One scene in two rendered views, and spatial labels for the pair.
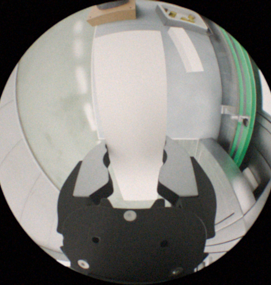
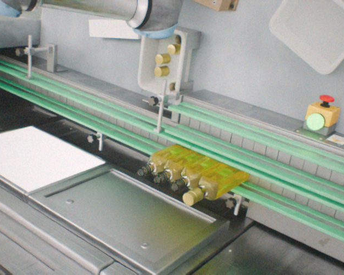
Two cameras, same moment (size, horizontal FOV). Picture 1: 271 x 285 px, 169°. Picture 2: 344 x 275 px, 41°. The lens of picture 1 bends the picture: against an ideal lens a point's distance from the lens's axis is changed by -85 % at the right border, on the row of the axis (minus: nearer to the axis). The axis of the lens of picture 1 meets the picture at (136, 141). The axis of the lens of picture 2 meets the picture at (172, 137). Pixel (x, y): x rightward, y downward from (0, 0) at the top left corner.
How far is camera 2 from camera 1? 1.58 m
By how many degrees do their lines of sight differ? 28
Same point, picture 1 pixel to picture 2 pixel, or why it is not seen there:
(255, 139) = (7, 118)
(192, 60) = (98, 25)
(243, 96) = (53, 84)
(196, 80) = not seen: hidden behind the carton
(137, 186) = not seen: outside the picture
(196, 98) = (77, 23)
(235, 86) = (69, 79)
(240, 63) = (81, 96)
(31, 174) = not seen: outside the picture
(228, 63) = (95, 87)
